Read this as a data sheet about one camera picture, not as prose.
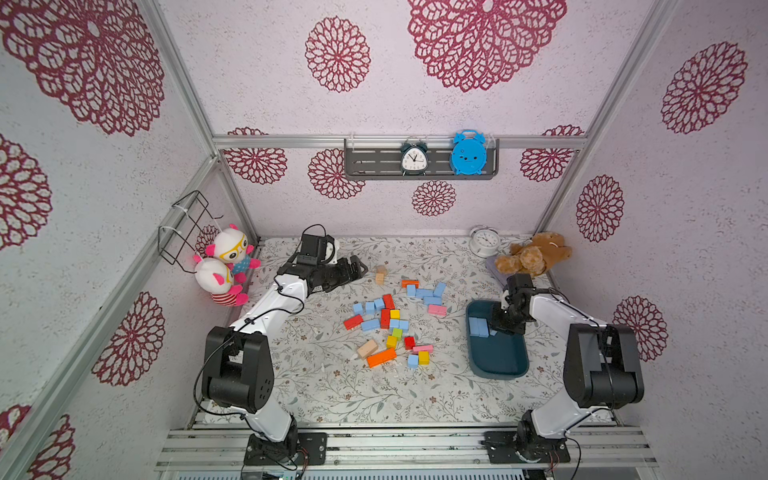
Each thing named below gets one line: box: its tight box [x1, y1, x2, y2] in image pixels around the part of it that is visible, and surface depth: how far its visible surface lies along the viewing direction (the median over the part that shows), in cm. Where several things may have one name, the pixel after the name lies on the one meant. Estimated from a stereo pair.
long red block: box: [382, 294, 395, 310], surface depth 103 cm
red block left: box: [344, 314, 364, 330], surface depth 99 cm
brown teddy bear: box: [495, 232, 573, 276], surface depth 104 cm
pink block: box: [427, 304, 447, 316], surface depth 102 cm
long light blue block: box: [468, 317, 489, 338], surface depth 96 cm
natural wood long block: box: [357, 339, 378, 359], surface depth 91 cm
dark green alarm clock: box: [400, 142, 429, 176], surface depth 92 cm
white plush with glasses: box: [206, 224, 262, 284], surface depth 96 cm
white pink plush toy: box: [193, 255, 249, 307], surface depth 87 cm
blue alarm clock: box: [451, 130, 487, 176], surface depth 91 cm
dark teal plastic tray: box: [466, 300, 530, 380], surface depth 89 cm
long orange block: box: [367, 347, 397, 368], surface depth 91 cm
